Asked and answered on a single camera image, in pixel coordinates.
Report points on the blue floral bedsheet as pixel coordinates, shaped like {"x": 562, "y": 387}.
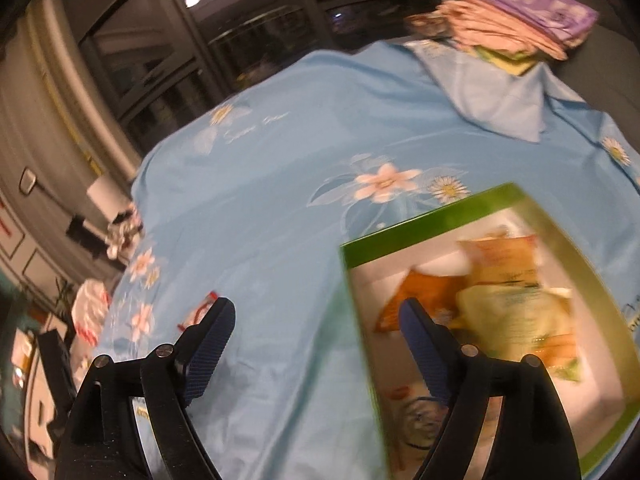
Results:
{"x": 300, "y": 160}

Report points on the white lamp shade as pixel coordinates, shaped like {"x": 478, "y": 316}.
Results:
{"x": 105, "y": 195}

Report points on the pale yellow snack packet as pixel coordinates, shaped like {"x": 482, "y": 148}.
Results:
{"x": 510, "y": 310}

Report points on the floral cloth bundle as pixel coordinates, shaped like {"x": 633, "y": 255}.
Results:
{"x": 122, "y": 235}

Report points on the white red plastic bag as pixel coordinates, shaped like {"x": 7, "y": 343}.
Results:
{"x": 90, "y": 305}

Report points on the green box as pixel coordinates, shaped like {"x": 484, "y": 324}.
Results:
{"x": 435, "y": 225}

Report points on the orange snack packet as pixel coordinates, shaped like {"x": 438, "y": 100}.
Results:
{"x": 425, "y": 285}

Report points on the dark window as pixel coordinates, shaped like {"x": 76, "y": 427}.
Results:
{"x": 150, "y": 60}

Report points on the red snack packet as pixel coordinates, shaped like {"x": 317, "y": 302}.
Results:
{"x": 197, "y": 312}

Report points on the grey sofa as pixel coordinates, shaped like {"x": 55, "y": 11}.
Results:
{"x": 610, "y": 60}

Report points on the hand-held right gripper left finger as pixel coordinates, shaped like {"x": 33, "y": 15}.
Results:
{"x": 210, "y": 347}

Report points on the blue pillowcase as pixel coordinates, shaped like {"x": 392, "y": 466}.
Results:
{"x": 490, "y": 90}

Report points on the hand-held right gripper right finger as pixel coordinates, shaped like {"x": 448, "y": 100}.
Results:
{"x": 422, "y": 352}

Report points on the black stand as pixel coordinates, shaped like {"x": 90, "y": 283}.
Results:
{"x": 80, "y": 227}

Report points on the stack of folded cloths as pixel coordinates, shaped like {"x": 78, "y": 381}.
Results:
{"x": 500, "y": 25}

